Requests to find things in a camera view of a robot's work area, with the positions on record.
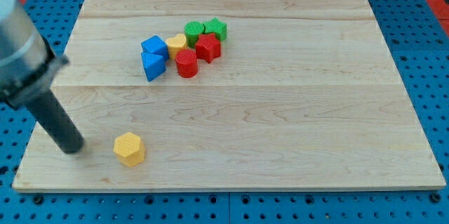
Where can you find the red cylinder block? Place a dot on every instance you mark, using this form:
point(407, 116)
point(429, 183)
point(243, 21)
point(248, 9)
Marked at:
point(186, 62)

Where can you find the green cylinder block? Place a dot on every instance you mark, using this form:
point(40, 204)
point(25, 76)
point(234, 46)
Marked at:
point(192, 31)

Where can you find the yellow heart block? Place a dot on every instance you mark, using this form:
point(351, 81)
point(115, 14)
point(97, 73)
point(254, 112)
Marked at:
point(176, 44)

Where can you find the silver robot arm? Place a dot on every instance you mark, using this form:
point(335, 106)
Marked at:
point(28, 67)

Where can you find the yellow hexagon block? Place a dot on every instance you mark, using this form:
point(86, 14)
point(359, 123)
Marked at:
point(129, 149)

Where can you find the light wooden board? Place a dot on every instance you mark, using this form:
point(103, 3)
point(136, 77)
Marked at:
point(305, 97)

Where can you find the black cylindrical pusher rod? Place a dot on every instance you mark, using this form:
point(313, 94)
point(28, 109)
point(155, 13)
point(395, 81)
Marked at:
point(53, 118)

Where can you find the red star block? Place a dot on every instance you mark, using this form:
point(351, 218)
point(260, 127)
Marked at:
point(208, 47)

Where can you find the blue triangle block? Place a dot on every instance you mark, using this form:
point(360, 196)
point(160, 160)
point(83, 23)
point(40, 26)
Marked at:
point(153, 65)

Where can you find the blue cube block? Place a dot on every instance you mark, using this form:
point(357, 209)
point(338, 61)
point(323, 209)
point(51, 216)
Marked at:
point(155, 45)

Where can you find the green star block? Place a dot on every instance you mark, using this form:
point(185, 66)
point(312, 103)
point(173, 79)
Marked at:
point(216, 27)

